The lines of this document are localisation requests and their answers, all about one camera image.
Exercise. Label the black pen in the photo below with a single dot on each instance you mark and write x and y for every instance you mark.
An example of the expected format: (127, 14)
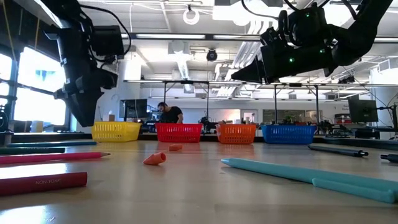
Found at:
(391, 158)
(335, 151)

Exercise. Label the orange eraser cap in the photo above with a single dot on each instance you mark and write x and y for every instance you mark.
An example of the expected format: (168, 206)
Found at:
(175, 147)
(154, 159)

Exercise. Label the teal pen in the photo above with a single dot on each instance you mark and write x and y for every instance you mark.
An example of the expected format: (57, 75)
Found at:
(280, 171)

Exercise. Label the green crayon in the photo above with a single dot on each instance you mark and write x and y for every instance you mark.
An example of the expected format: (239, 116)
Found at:
(31, 151)

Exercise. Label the black ceiling fixture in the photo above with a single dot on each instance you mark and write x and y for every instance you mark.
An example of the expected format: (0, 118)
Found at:
(346, 80)

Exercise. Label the blue plastic bin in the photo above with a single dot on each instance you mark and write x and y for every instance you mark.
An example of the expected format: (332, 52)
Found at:
(289, 134)

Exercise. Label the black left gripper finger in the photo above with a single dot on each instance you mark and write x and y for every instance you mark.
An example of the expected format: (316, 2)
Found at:
(85, 107)

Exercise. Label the black monitor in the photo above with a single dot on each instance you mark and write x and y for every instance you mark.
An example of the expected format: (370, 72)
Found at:
(135, 108)
(362, 110)

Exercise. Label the cardboard box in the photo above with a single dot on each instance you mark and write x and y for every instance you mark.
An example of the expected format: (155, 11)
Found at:
(111, 118)

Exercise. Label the red plastic bin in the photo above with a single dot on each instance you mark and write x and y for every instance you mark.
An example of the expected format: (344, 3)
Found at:
(178, 133)

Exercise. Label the dark red marker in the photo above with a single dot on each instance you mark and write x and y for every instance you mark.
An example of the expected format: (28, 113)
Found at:
(46, 183)

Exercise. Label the yellow plastic bin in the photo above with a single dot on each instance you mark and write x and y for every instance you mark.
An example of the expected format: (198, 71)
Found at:
(115, 132)

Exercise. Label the black ceiling camera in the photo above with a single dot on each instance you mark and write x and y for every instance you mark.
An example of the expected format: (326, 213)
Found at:
(212, 55)

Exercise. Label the black gantry frame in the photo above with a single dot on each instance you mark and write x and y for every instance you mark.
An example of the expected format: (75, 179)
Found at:
(275, 102)
(164, 99)

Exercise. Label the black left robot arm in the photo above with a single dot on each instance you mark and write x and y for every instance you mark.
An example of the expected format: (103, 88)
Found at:
(77, 46)

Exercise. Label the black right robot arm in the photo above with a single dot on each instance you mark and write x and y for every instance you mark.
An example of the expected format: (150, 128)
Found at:
(357, 37)

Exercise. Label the person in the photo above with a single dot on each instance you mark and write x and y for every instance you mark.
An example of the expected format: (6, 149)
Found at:
(171, 115)

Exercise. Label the pink pencil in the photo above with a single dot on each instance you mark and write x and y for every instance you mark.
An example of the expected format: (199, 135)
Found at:
(46, 157)

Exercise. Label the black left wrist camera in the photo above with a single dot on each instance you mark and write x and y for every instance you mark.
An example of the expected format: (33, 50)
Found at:
(109, 40)

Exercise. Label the blue pencil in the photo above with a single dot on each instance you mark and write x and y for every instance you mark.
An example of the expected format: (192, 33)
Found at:
(46, 144)

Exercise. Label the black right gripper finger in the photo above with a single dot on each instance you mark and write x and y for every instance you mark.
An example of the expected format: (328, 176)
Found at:
(252, 73)

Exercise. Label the orange plastic bin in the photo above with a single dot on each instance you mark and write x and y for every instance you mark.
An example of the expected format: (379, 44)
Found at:
(236, 133)

